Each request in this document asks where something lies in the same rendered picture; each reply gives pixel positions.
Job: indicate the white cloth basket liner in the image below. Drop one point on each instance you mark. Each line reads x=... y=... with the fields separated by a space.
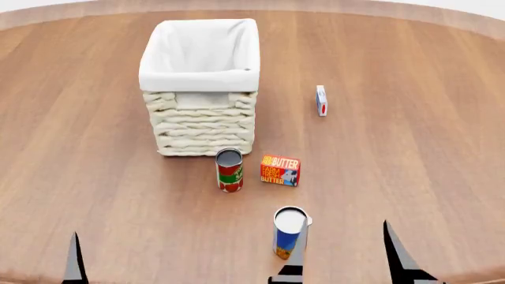
x=197 y=77

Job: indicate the red green tomato sauce can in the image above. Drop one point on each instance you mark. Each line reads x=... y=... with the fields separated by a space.
x=229 y=174

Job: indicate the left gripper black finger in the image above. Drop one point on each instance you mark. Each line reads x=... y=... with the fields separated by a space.
x=75 y=263

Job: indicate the woven cream wicker basket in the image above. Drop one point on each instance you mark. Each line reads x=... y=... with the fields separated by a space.
x=197 y=130

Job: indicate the orange butter box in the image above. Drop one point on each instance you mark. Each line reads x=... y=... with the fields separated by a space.
x=278 y=173

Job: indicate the blue alphabet soup can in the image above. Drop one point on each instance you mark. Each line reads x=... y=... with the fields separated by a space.
x=286 y=236

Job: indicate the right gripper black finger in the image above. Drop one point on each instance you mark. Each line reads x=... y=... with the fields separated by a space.
x=296 y=260
x=400 y=263

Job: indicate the small white box red dot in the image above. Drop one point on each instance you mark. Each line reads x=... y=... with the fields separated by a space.
x=321 y=102

